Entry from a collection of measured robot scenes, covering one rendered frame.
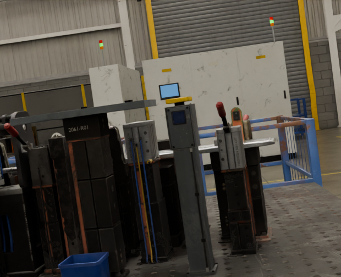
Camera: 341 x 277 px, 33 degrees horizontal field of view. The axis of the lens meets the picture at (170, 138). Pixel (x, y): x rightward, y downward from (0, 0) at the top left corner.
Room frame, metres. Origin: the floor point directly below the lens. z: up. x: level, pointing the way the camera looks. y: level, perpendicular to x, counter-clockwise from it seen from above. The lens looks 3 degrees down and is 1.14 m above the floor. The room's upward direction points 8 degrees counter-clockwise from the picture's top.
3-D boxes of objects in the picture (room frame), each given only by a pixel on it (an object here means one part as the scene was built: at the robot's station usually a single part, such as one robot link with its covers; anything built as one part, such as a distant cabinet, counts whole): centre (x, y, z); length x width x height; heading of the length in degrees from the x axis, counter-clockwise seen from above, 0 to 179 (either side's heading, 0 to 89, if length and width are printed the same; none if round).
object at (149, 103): (1.54, 0.22, 1.16); 0.37 x 0.14 x 0.02; 78
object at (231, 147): (1.63, -0.17, 0.88); 0.11 x 0.10 x 0.36; 168
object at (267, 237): (1.79, -0.24, 0.84); 0.18 x 0.06 x 0.29; 168
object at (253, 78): (9.97, -0.90, 1.22); 2.40 x 0.54 x 2.45; 88
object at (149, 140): (1.68, 0.09, 0.90); 0.13 x 0.10 x 0.41; 168
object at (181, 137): (1.49, -0.04, 0.92); 0.08 x 0.08 x 0.44; 78
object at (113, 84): (10.98, 0.85, 1.22); 2.40 x 0.54 x 2.45; 174
